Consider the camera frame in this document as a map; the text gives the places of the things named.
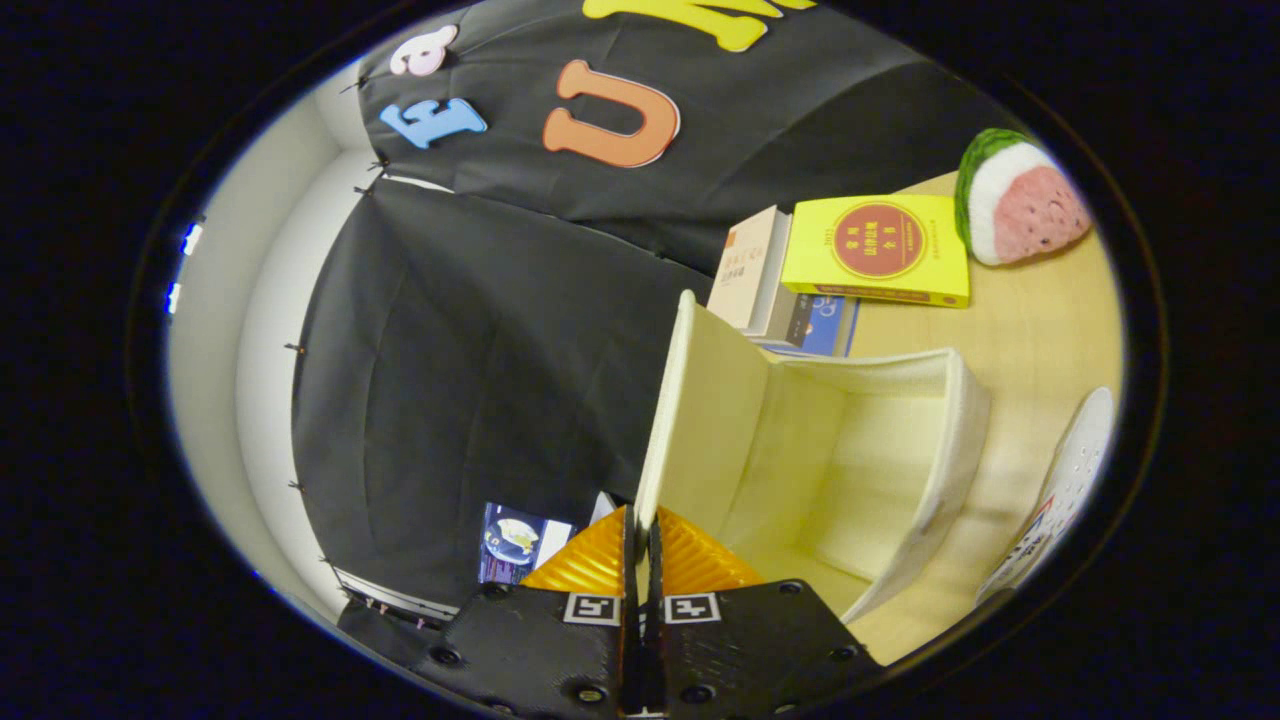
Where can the black backdrop cloth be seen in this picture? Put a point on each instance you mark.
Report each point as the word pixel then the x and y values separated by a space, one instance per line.
pixel 480 350

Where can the white canvas shoe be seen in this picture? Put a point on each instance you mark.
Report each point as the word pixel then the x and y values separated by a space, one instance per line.
pixel 1070 470

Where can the grey book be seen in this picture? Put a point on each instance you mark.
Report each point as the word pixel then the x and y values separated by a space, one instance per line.
pixel 790 320

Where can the watermelon slice plush toy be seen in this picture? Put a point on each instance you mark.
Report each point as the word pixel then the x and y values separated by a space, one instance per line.
pixel 1030 205

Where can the yellow book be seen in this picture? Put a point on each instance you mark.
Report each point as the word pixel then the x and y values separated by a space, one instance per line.
pixel 930 245

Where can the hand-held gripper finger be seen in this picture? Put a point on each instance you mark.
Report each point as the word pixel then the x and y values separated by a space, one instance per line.
pixel 629 575
pixel 654 575

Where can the blue book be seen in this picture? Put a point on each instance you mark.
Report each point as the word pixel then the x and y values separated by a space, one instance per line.
pixel 835 325

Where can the beige book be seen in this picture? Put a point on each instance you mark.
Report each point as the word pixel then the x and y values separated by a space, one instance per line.
pixel 745 265

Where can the dark blue printed sheet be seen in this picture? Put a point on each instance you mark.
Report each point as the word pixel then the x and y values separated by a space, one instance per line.
pixel 520 545

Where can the cream fabric storage box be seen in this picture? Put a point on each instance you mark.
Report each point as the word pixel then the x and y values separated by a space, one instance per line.
pixel 800 470

